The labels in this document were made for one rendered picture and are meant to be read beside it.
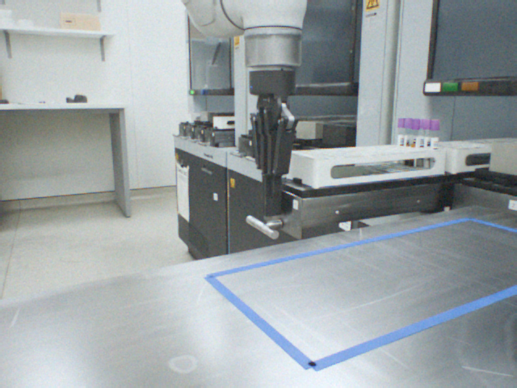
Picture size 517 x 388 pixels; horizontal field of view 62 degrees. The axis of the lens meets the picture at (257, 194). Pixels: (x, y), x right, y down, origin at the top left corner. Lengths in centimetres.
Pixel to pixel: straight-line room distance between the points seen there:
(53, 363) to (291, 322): 14
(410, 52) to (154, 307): 88
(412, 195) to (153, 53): 362
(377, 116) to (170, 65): 329
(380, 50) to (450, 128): 26
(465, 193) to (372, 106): 41
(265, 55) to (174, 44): 365
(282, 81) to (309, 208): 20
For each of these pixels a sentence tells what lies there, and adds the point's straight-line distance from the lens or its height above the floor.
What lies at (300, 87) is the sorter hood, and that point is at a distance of 140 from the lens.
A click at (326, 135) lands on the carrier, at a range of 130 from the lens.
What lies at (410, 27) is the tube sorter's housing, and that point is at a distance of 109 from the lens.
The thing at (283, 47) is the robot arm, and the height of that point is 103.
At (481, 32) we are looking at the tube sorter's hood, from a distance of 95.
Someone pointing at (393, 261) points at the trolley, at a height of 82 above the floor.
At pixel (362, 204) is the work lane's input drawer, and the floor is 79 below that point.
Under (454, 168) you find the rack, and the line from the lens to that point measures 92.
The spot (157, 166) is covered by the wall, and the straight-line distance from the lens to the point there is 428.
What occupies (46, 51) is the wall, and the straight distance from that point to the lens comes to 415.
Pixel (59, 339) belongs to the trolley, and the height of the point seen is 82.
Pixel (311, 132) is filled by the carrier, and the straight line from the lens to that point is 137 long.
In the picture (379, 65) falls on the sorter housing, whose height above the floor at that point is 104.
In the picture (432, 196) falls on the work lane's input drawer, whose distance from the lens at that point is 86.
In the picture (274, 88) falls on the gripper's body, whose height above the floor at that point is 97.
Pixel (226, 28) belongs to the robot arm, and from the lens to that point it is 80.
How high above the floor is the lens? 96
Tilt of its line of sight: 13 degrees down
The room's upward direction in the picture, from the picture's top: straight up
